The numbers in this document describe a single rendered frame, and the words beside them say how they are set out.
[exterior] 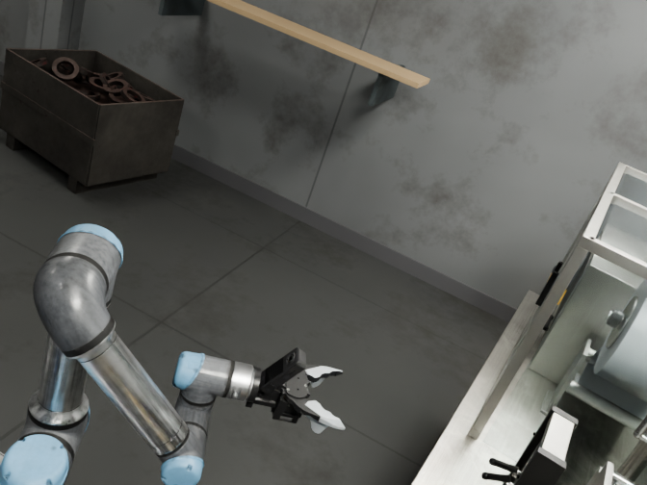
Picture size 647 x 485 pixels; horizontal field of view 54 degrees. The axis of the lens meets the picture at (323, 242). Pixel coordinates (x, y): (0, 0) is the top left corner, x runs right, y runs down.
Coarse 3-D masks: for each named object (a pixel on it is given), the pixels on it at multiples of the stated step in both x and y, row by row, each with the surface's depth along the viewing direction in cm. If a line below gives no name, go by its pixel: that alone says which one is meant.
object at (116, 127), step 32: (32, 64) 411; (64, 64) 435; (96, 64) 483; (32, 96) 419; (64, 96) 402; (96, 96) 431; (128, 96) 418; (160, 96) 457; (32, 128) 427; (64, 128) 410; (96, 128) 395; (128, 128) 416; (160, 128) 441; (64, 160) 417; (96, 160) 408; (128, 160) 431; (160, 160) 458
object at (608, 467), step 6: (606, 468) 104; (612, 468) 104; (600, 474) 105; (606, 474) 102; (612, 474) 103; (618, 474) 103; (600, 480) 103; (606, 480) 101; (618, 480) 103; (624, 480) 103; (630, 480) 103
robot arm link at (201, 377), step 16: (192, 352) 128; (176, 368) 125; (192, 368) 125; (208, 368) 126; (224, 368) 127; (176, 384) 125; (192, 384) 125; (208, 384) 125; (224, 384) 126; (192, 400) 127; (208, 400) 128
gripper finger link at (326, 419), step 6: (306, 402) 128; (312, 402) 128; (318, 402) 129; (312, 408) 127; (318, 408) 128; (318, 414) 126; (324, 414) 127; (330, 414) 127; (312, 420) 129; (324, 420) 126; (330, 420) 126; (336, 420) 127; (312, 426) 130; (318, 426) 129; (324, 426) 128; (330, 426) 127; (336, 426) 127; (342, 426) 127; (318, 432) 129
